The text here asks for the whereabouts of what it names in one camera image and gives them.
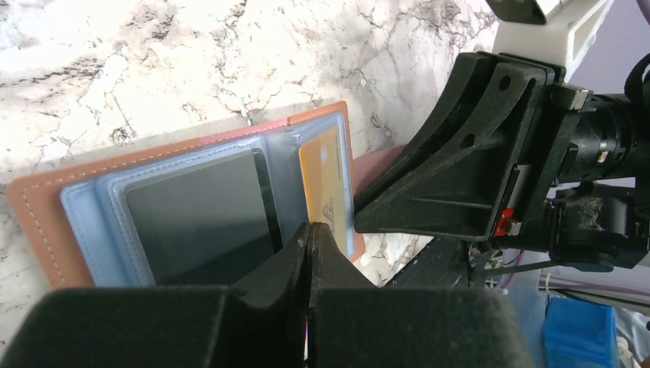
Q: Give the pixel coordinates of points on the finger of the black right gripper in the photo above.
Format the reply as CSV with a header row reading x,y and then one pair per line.
x,y
450,179

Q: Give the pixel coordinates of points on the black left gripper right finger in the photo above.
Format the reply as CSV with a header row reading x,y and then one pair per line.
x,y
353,323

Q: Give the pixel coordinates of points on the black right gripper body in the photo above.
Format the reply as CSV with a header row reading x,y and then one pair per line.
x,y
582,192

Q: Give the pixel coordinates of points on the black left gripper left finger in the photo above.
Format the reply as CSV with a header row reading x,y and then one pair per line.
x,y
260,321

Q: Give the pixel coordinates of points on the brown leather card holder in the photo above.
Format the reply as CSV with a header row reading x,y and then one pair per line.
x,y
78,224

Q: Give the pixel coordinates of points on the dark card in sleeve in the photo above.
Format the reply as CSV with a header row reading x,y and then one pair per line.
x,y
209,224

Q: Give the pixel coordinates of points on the yellow card in sleeve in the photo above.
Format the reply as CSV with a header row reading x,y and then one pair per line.
x,y
325,171

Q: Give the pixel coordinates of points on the blue plastic box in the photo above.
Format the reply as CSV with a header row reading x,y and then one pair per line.
x,y
580,334

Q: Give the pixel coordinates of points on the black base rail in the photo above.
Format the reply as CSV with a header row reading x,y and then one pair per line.
x,y
441,263

